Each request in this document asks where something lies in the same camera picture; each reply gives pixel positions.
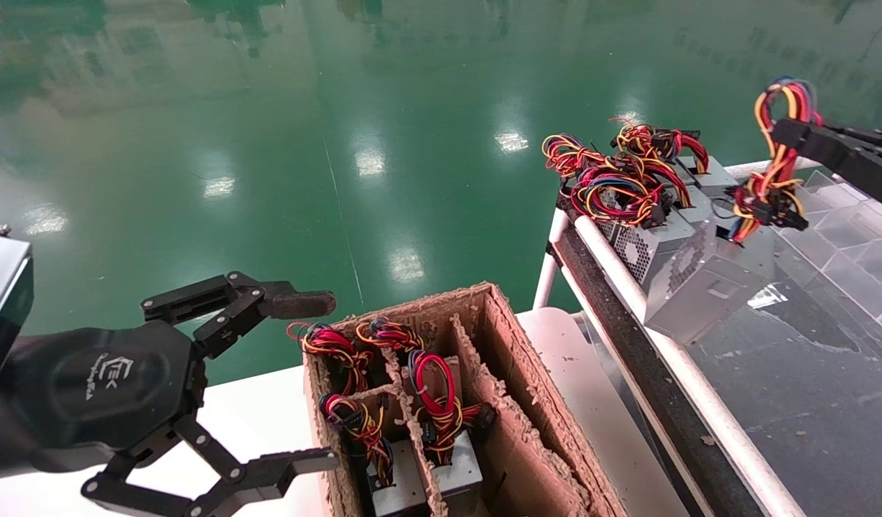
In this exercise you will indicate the white tube crossbar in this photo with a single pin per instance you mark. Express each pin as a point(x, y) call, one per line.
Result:
point(753, 169)

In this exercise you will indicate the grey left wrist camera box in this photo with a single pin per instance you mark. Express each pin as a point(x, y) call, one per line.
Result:
point(1, 309)

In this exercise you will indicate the white tube frame leg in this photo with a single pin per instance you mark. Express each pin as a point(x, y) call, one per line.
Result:
point(547, 276)

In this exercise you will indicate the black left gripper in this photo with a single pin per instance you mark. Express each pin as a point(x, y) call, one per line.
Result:
point(103, 388)

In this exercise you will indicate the clear acrylic divider tray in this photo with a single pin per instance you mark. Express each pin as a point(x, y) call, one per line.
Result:
point(850, 251)

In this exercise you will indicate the thin white frame bar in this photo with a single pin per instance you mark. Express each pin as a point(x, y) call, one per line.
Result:
point(606, 352)

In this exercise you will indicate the black conveyor belt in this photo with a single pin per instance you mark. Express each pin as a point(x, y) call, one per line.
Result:
point(699, 402)

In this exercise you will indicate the brown cardboard box with dividers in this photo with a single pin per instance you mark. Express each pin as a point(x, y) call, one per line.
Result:
point(513, 402)

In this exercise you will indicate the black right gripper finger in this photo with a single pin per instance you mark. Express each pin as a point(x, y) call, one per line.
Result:
point(836, 154)
point(875, 141)

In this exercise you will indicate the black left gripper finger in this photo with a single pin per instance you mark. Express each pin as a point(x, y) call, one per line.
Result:
point(297, 303)

